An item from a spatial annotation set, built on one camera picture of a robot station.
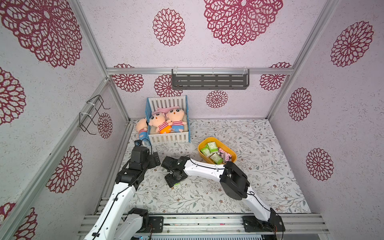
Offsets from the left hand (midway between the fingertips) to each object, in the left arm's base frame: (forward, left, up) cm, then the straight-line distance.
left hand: (149, 157), depth 80 cm
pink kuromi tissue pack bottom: (+11, -42, -14) cm, 46 cm away
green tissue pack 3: (+12, -33, -14) cm, 38 cm away
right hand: (-5, -14, -16) cm, 22 cm away
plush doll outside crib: (+28, +13, -9) cm, 32 cm away
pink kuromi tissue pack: (+7, -45, -13) cm, 47 cm away
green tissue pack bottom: (+7, -39, -14) cm, 42 cm away
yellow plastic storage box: (+17, -41, -12) cm, 46 cm away
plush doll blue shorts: (+33, -12, -2) cm, 35 cm away
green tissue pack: (+14, -37, -11) cm, 41 cm away
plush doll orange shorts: (+31, 0, -4) cm, 31 cm away
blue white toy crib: (+47, +5, -1) cm, 47 cm away
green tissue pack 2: (-11, -14, -8) cm, 20 cm away
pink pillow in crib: (+44, -2, -6) cm, 44 cm away
